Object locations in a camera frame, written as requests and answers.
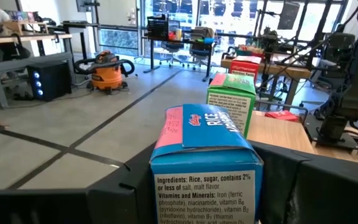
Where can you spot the orange shop vacuum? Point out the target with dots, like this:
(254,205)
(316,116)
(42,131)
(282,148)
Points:
(106,76)

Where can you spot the black computer tower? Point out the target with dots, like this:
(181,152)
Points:
(53,79)

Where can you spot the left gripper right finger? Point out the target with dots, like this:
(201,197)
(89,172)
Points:
(322,193)

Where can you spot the green Apple Jacks cereal box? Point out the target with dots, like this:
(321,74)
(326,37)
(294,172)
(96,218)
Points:
(228,102)

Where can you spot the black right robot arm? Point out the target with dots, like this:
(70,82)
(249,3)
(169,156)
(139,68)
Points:
(356,93)

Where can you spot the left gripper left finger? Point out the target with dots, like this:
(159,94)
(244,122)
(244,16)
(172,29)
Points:
(110,202)

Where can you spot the blue Rice Krispies cereal box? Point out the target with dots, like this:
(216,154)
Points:
(207,155)

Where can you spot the black standing desk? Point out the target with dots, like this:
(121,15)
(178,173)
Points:
(182,41)

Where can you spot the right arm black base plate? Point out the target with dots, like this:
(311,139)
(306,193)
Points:
(337,140)

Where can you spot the black monitor on pole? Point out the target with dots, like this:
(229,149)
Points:
(288,15)

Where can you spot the wooden desk grey frame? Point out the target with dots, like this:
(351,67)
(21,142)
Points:
(26,38)

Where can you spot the wooden shelf with black legs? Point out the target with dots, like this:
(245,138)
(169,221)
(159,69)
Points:
(278,133)

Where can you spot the dark office chair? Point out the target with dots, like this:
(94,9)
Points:
(340,46)

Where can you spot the small wooden rack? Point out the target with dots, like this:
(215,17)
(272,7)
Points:
(20,27)

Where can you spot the blue office chair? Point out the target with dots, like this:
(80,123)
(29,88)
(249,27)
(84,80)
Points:
(172,46)
(200,51)

